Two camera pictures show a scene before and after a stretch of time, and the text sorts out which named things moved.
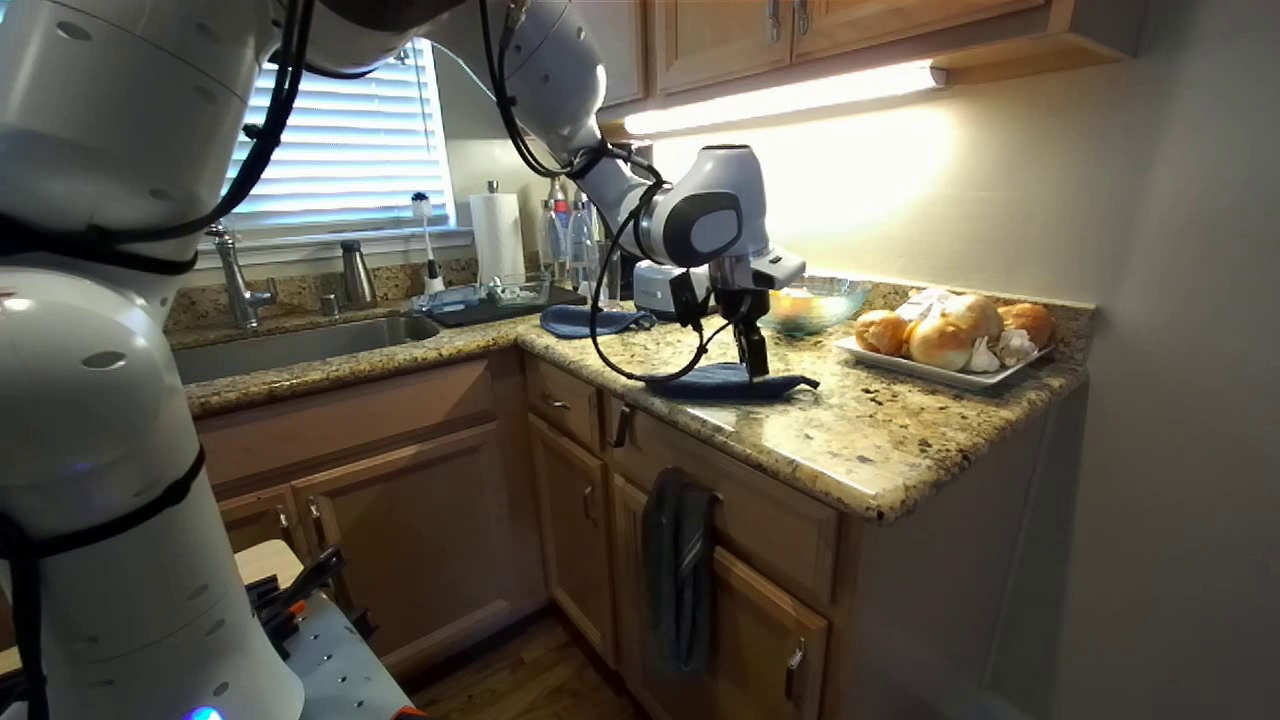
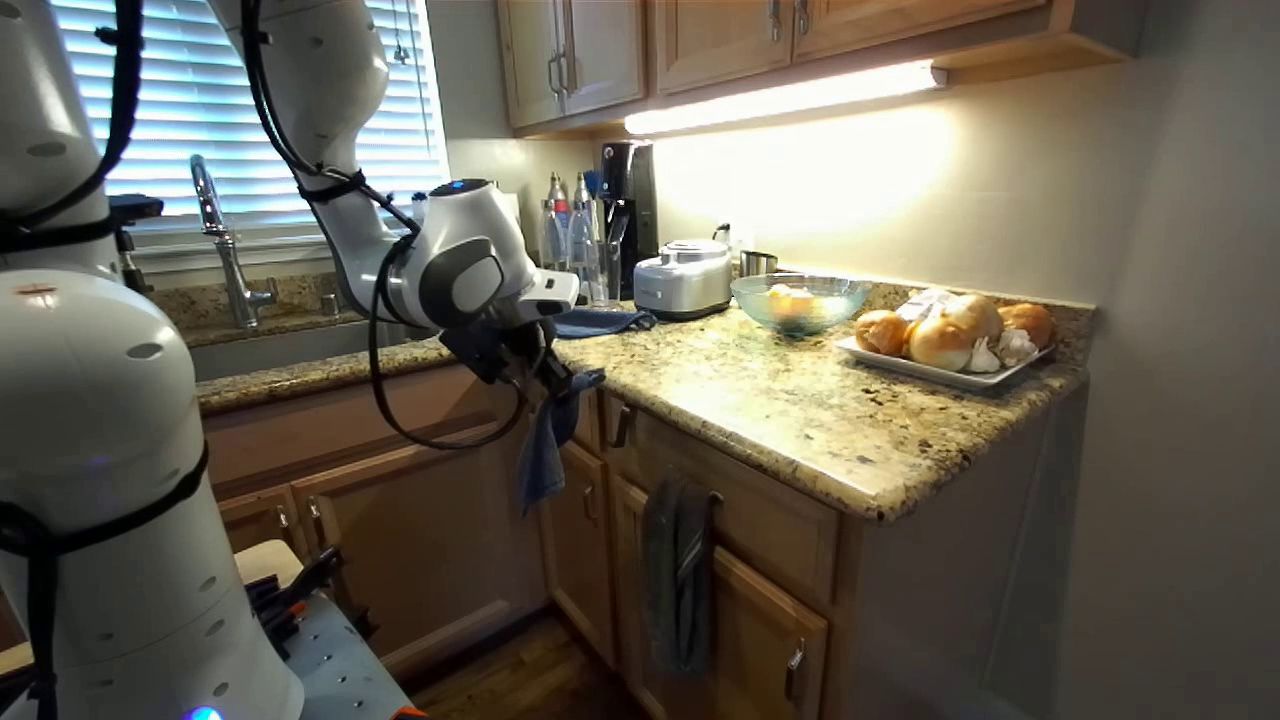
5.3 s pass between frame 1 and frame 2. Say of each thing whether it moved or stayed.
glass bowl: stayed
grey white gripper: moved
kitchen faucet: stayed
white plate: stayed
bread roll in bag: stayed
